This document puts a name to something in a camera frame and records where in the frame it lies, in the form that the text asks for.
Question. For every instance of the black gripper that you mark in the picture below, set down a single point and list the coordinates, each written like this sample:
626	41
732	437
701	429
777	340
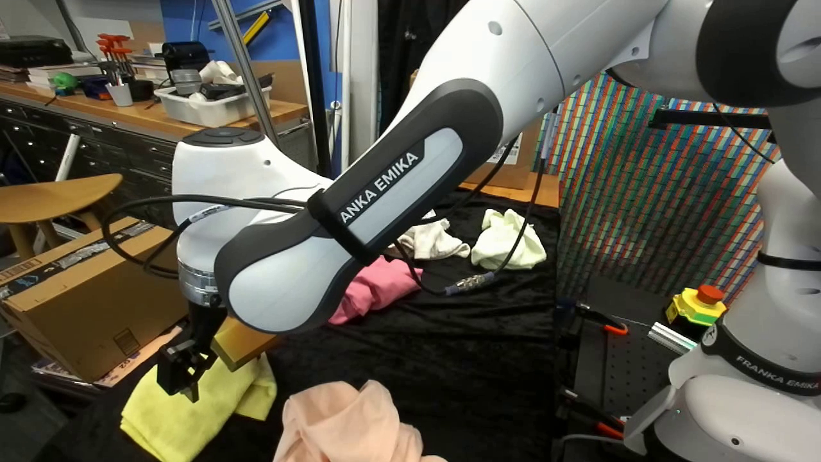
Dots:
204	330

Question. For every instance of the yellow cloth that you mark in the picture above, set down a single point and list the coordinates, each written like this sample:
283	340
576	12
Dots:
169	424

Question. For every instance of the large white waffle towel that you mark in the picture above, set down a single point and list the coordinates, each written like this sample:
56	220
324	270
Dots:
436	243

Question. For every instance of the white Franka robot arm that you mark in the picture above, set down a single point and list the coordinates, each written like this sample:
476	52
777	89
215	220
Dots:
514	52

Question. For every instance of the long cardboard box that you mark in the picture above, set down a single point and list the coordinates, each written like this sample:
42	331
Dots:
78	317

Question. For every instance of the peach cloth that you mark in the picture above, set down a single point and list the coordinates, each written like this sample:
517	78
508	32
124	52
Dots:
341	424

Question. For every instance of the pink cloth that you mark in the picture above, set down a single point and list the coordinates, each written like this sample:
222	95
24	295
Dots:
381	285

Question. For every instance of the wooden stool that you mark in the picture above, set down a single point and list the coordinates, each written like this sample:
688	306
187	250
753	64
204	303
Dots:
51	195

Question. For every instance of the grey workbench with wooden top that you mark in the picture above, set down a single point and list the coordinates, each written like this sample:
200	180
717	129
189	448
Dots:
102	129

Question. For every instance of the white plastic bin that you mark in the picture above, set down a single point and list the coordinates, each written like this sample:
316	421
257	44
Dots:
206	107

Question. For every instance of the black velvet tablecloth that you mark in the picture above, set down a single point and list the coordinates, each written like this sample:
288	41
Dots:
463	369

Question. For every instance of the white cup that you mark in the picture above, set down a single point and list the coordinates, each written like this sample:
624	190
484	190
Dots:
121	93

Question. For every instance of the silver metal pole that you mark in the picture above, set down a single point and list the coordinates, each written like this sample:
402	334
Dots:
243	78

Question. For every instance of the black vertical pole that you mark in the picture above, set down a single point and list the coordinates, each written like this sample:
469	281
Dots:
310	85

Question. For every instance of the black box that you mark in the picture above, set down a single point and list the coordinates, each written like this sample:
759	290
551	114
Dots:
186	55

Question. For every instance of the small orange figure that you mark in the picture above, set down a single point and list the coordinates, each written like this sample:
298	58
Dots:
112	44

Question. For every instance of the pale green white cloth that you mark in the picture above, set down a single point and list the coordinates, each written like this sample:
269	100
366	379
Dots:
508	239

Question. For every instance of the black flat case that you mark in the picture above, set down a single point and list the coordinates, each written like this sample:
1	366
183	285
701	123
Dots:
34	52

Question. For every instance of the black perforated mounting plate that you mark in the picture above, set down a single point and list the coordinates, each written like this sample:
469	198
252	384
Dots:
624	376

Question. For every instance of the yellow red emergency stop button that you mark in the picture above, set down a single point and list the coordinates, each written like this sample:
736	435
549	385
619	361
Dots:
695	303

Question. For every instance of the black horizontal bar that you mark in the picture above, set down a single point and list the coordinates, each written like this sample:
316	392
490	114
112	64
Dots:
708	118

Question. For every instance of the tan wrist camera mount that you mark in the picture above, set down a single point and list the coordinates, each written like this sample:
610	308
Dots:
247	342

